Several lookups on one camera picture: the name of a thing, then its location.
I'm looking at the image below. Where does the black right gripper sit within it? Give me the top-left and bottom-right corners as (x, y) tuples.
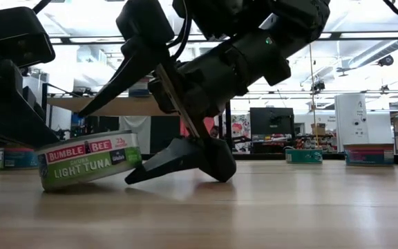
(77, 0), (292, 185)

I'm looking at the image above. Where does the pink salmon can gold lid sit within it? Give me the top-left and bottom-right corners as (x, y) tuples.
(3, 147), (40, 170)
(343, 143), (395, 167)

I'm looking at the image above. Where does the Bumble Bee light tuna can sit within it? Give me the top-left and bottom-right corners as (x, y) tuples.
(35, 129), (143, 193)

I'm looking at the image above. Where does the white hanging cloth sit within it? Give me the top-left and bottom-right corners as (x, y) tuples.
(118, 116), (151, 155)

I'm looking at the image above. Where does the red hanging cloth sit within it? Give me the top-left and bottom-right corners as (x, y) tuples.
(180, 116), (218, 139)

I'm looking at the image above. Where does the floral patterned poster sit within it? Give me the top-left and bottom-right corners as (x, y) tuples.
(231, 113), (252, 139)

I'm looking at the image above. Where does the black monitor screen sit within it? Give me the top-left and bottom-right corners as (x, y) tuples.
(249, 107), (295, 136)

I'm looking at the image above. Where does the cardboard box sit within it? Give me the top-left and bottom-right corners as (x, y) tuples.
(311, 122), (328, 136)

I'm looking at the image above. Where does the black horizontal rig bar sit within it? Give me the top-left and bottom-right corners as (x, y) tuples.
(48, 30), (398, 45)

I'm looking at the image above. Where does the white tall cabinet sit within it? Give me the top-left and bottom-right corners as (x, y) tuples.
(334, 93), (370, 146)

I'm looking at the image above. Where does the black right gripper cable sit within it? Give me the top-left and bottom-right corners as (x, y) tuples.
(167, 0), (192, 62)

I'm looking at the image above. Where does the thin yellow hanging cord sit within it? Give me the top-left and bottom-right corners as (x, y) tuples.
(308, 43), (319, 148)

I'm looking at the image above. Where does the black aluminium frame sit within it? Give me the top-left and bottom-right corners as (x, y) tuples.
(231, 153), (398, 166)

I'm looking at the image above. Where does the silver ventilation duct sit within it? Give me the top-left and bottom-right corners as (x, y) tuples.
(349, 38), (398, 69)

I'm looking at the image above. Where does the black ceiling camera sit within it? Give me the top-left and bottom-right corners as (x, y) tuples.
(377, 54), (395, 67)

